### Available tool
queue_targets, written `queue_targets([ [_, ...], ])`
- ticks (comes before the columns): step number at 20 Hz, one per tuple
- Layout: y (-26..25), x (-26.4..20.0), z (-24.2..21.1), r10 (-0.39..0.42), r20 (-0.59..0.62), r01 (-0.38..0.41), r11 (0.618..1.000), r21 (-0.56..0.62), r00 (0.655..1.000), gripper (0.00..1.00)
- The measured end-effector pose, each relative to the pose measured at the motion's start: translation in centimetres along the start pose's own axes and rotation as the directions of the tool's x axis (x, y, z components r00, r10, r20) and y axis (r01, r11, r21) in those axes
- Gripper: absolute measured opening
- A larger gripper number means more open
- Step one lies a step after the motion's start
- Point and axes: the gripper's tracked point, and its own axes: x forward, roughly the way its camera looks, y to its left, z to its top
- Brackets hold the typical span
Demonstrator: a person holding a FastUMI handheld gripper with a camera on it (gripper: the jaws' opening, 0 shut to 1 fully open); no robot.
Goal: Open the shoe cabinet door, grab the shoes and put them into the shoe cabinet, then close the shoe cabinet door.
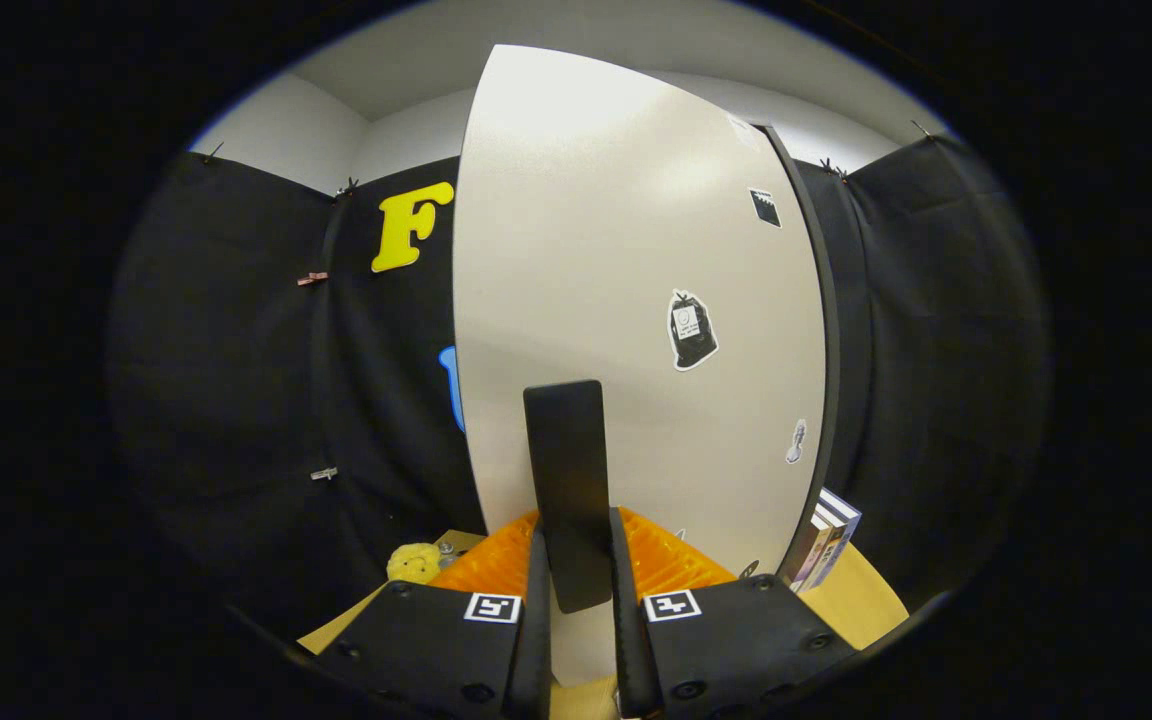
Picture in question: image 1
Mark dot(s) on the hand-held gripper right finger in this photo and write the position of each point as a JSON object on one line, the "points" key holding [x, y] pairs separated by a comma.
{"points": [[736, 650]]}

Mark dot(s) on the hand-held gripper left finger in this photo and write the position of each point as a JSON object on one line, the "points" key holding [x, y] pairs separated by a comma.
{"points": [[436, 650]]}

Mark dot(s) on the dark grey shoe cabinet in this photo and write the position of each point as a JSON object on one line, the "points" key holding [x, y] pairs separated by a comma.
{"points": [[832, 350]]}

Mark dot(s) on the yellow pineapple plush toy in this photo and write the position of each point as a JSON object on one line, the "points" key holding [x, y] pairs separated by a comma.
{"points": [[414, 563]]}

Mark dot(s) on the white and blue box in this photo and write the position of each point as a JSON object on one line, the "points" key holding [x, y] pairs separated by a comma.
{"points": [[839, 530]]}

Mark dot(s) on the silver clip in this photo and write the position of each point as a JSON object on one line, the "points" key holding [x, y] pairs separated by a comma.
{"points": [[324, 473]]}

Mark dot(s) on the black backdrop cloth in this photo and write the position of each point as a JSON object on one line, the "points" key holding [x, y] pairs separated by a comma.
{"points": [[216, 400]]}

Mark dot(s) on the red clip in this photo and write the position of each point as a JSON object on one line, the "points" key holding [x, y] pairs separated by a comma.
{"points": [[313, 279]]}

